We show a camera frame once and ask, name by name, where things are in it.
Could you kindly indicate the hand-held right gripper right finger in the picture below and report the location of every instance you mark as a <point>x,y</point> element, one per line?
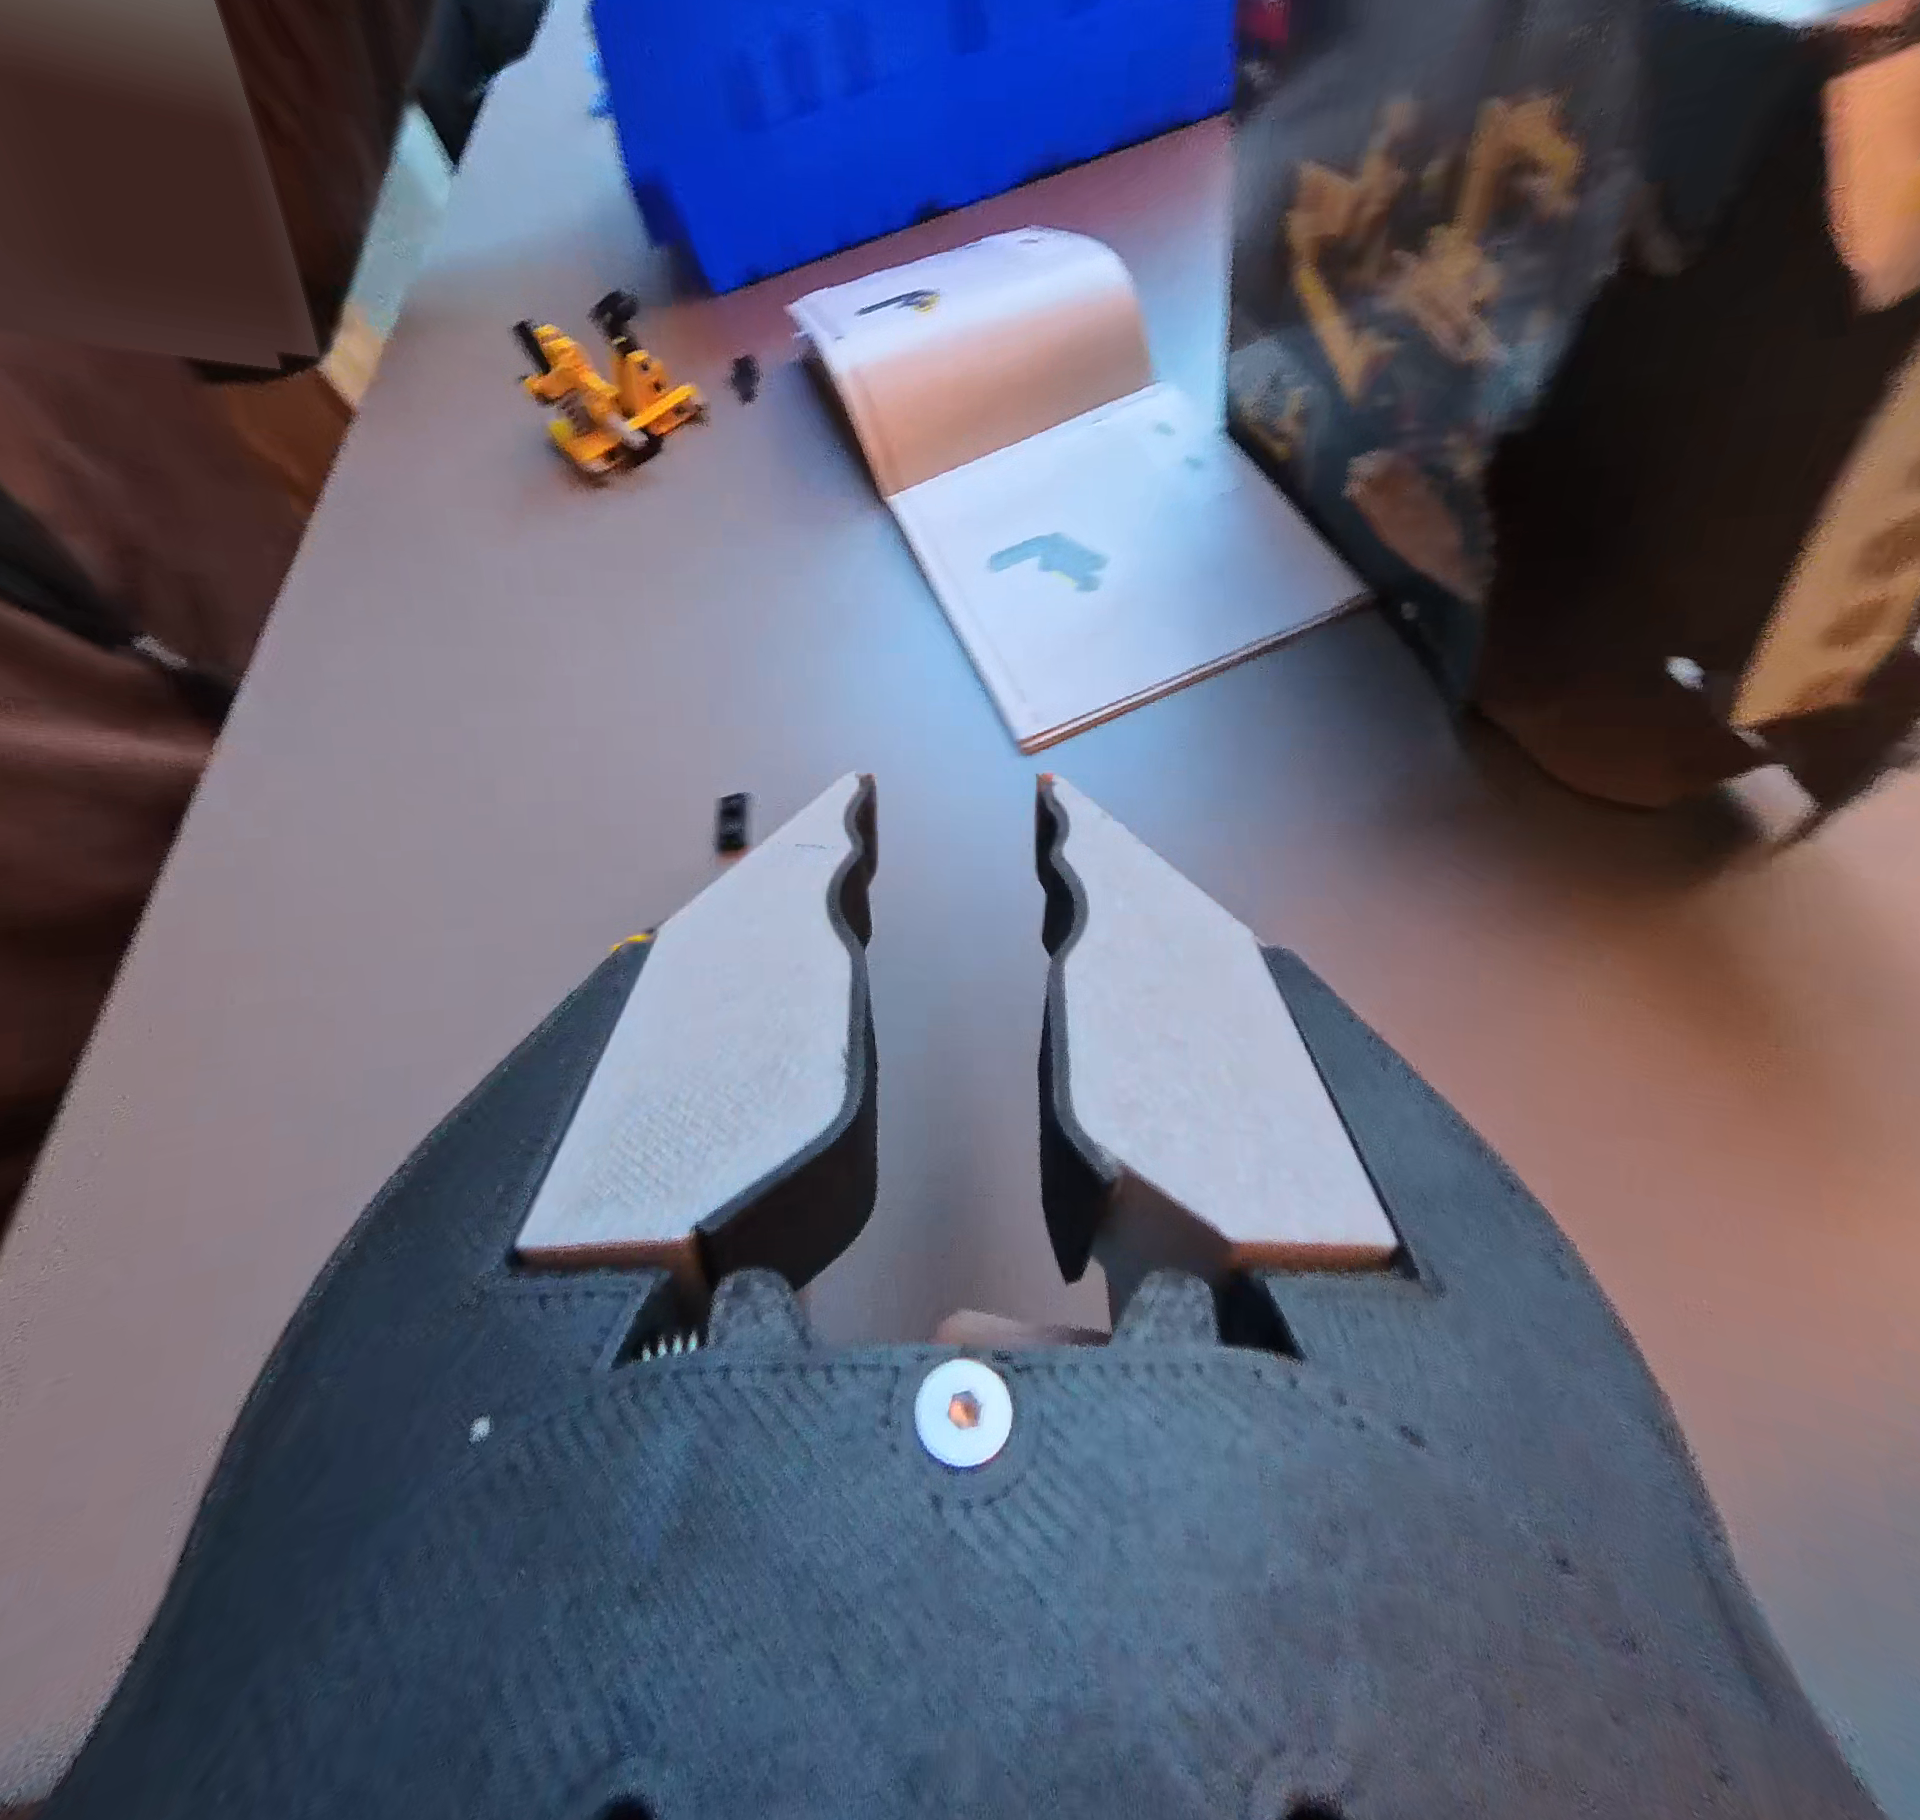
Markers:
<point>1214,1085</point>

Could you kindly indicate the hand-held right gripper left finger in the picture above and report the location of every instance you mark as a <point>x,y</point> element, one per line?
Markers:
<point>704,1070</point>

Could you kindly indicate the dark cardboard lego box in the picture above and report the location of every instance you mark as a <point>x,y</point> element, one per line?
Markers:
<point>1501,350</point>

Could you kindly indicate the small black lego plate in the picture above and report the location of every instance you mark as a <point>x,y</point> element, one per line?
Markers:
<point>730,820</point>

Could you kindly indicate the yellow lego vehicle assembly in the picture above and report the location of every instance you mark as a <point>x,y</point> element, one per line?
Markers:
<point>579,389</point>

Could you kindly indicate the open instruction booklet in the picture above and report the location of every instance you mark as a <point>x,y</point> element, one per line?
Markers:
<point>1050,605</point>

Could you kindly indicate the blue plastic storage bin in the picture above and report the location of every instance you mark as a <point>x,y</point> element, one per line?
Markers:
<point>901,94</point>

